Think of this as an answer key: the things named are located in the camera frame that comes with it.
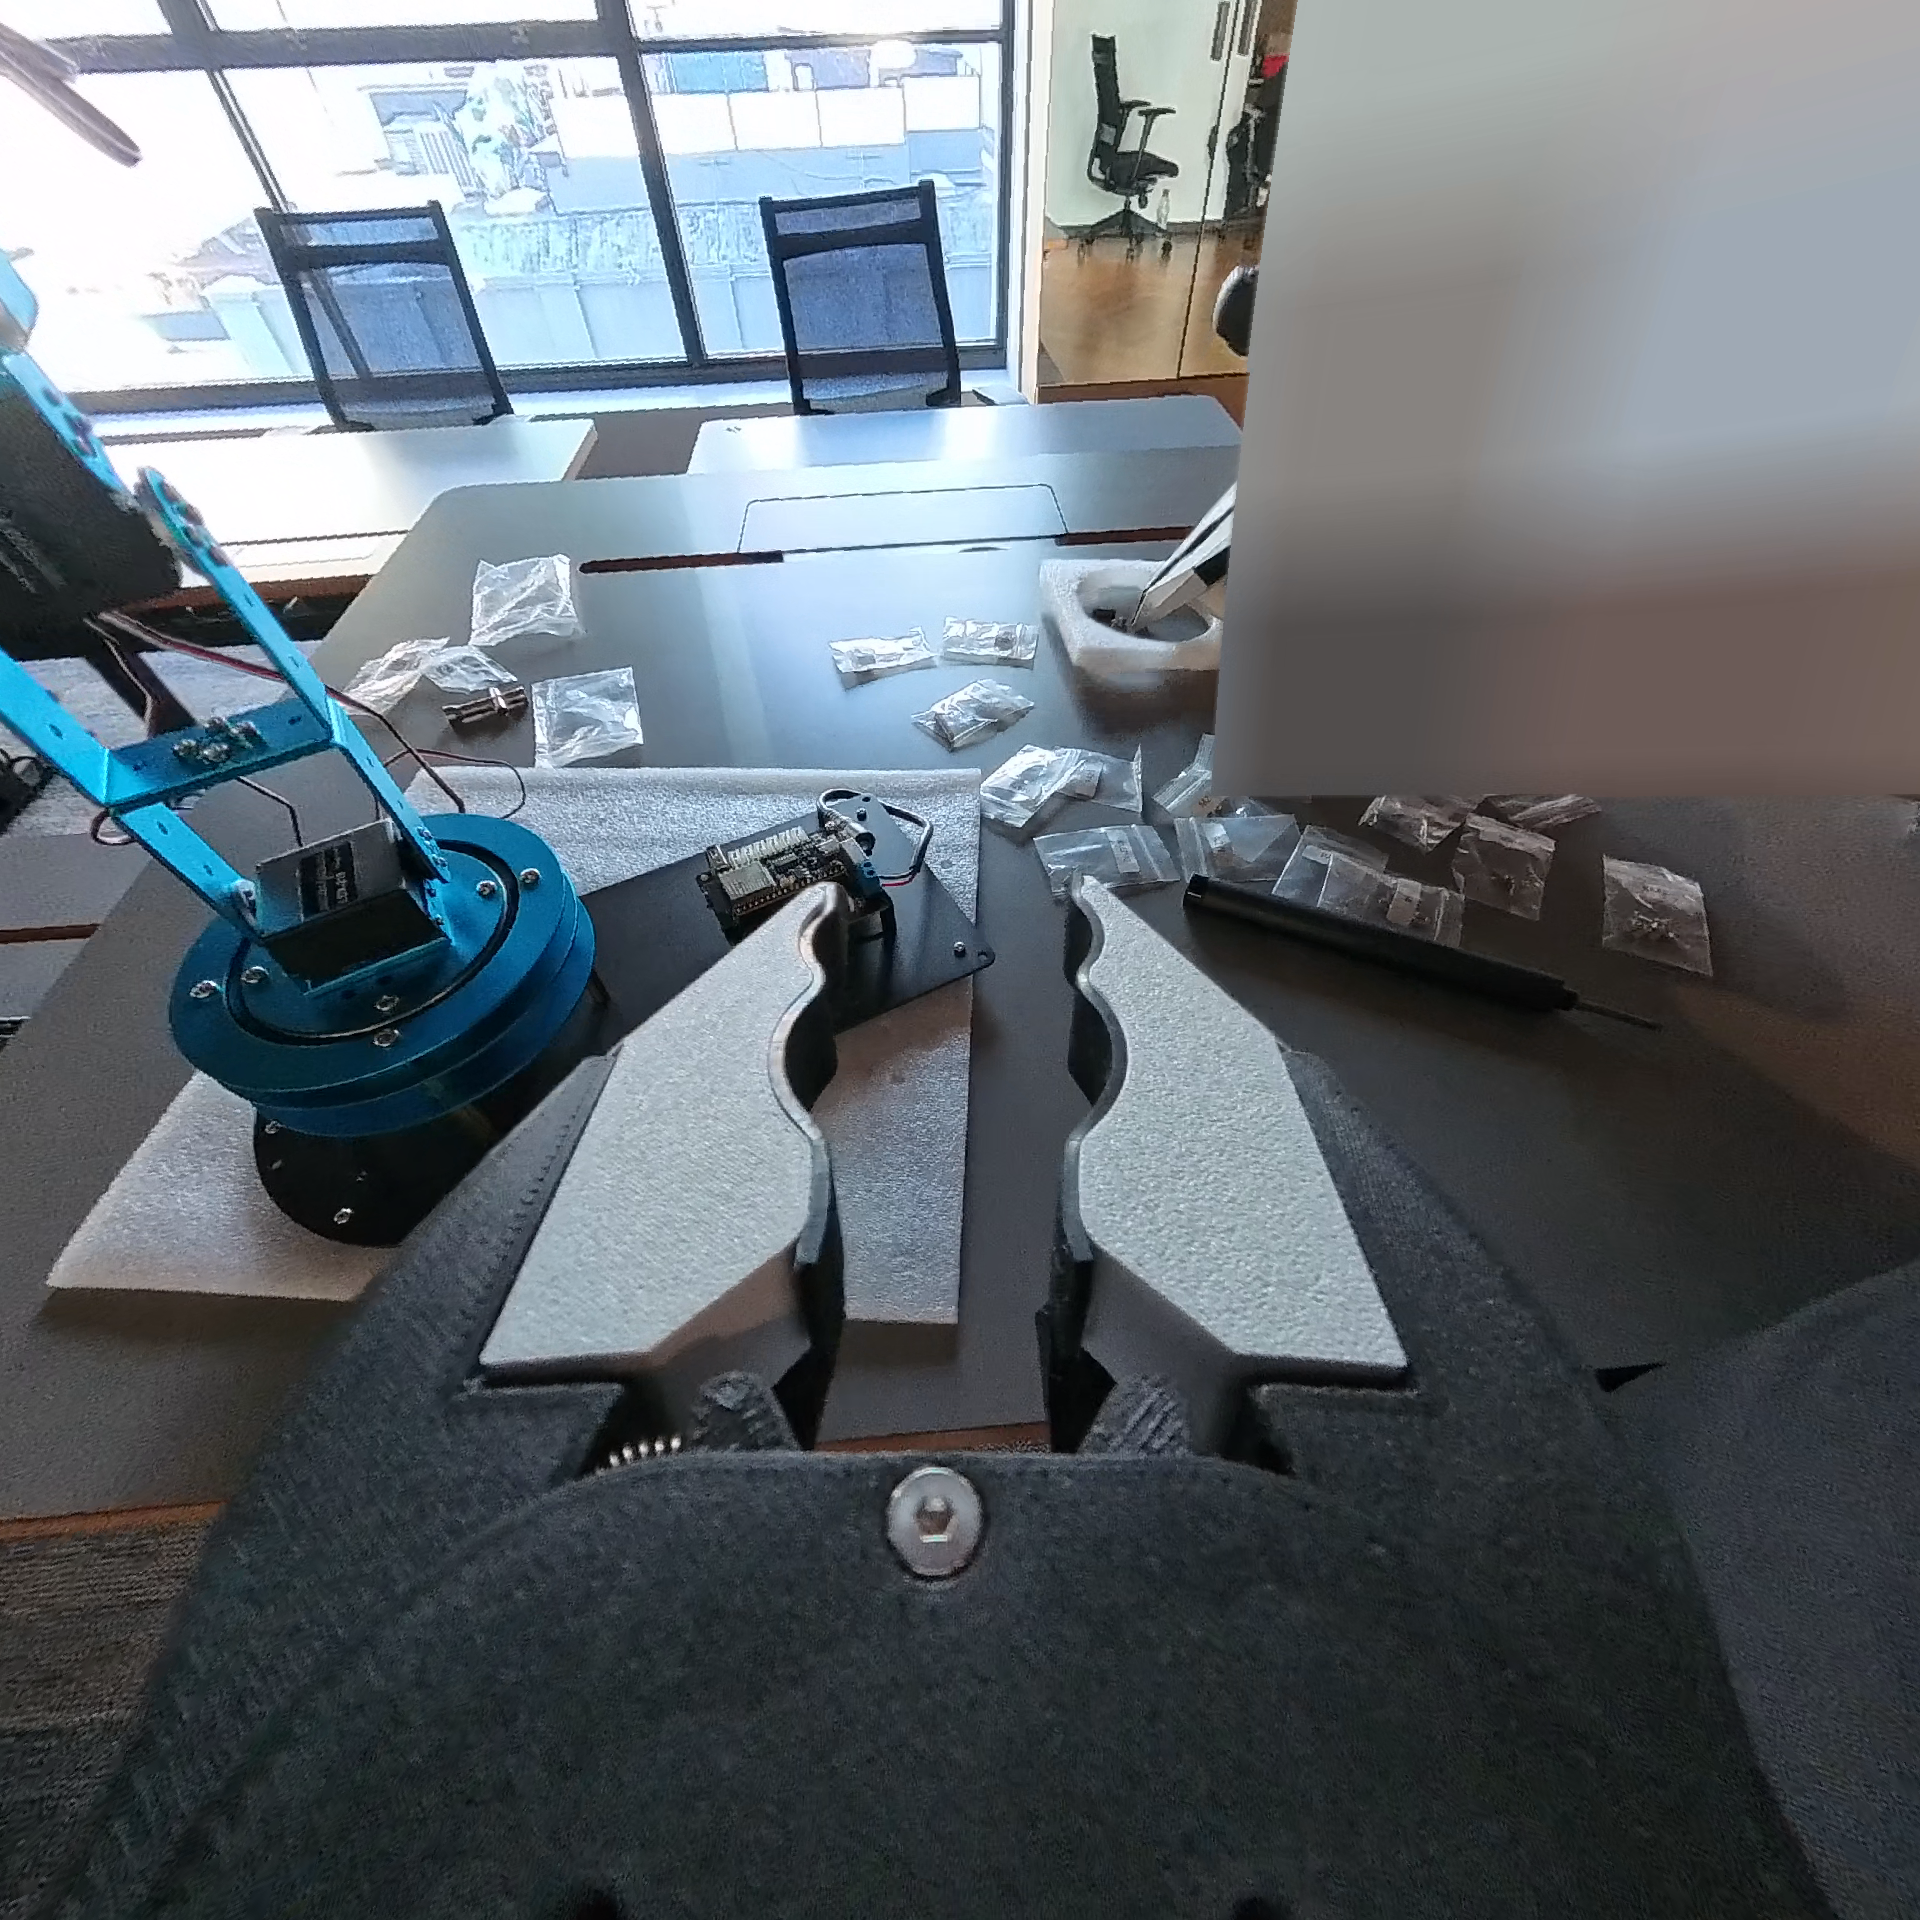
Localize large window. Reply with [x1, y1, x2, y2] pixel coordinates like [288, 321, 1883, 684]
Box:
[0, 0, 1025, 416]

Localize black mesh chair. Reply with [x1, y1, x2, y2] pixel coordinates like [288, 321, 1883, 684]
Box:
[253, 200, 514, 432]
[758, 180, 962, 416]

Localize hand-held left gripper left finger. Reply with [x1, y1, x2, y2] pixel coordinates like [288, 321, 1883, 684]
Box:
[480, 883, 851, 1452]

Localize small circuit board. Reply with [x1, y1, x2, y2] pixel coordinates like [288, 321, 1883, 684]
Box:
[700, 832, 881, 940]

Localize black screwdriver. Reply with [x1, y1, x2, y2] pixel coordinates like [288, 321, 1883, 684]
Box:
[1181, 876, 1664, 1032]

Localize white desk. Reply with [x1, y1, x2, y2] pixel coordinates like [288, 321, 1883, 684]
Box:
[99, 416, 600, 553]
[686, 392, 1246, 479]

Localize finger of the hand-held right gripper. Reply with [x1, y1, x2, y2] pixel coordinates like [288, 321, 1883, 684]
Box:
[1128, 483, 1242, 633]

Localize white foam packing piece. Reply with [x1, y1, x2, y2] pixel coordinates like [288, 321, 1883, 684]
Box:
[1038, 555, 1225, 692]

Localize dark grey desk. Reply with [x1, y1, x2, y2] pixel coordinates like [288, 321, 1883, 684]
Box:
[0, 478, 1920, 1519]

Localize dark grey cloth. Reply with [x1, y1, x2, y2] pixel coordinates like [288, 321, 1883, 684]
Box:
[1595, 1271, 1920, 1920]

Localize black office chair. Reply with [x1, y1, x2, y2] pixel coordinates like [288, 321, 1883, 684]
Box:
[1082, 31, 1181, 252]

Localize white foam sheet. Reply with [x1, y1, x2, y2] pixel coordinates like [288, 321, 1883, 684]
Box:
[45, 766, 985, 1328]

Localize group of clear plastic bags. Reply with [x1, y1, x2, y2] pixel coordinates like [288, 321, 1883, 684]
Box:
[346, 551, 1715, 980]

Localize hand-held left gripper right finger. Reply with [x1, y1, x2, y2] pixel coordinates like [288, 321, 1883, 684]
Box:
[1036, 873, 1412, 1452]

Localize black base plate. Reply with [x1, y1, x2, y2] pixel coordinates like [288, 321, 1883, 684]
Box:
[248, 855, 998, 1248]

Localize black power cable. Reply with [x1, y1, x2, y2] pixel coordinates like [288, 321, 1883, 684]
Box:
[818, 787, 934, 893]

